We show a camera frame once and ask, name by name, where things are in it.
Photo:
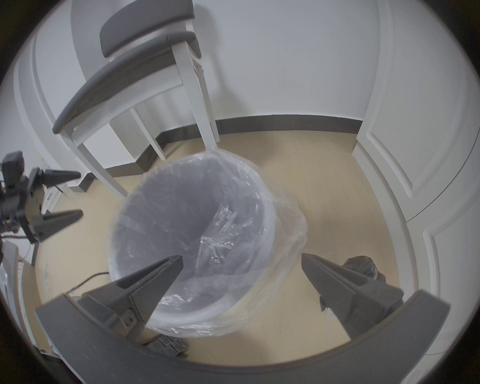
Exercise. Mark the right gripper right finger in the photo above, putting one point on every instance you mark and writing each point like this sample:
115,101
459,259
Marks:
345,292

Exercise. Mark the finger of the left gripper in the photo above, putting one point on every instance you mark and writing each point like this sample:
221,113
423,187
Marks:
56,177
52,223

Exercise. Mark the white trash bin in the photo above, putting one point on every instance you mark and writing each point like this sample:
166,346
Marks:
210,311

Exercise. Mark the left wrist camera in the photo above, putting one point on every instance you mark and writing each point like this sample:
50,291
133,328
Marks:
13,167

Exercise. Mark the clear plastic bag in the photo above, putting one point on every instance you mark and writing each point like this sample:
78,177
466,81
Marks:
292,225

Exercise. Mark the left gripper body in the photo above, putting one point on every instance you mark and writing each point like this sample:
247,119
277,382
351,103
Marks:
32,202

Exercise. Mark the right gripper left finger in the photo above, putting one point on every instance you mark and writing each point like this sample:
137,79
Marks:
146,296

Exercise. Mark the black plastic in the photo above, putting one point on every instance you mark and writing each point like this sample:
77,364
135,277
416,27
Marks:
362,264

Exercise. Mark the white wardrobe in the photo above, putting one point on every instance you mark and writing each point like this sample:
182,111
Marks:
412,112

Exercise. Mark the grey padded white chair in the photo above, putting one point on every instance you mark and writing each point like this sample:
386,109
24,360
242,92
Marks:
123,75

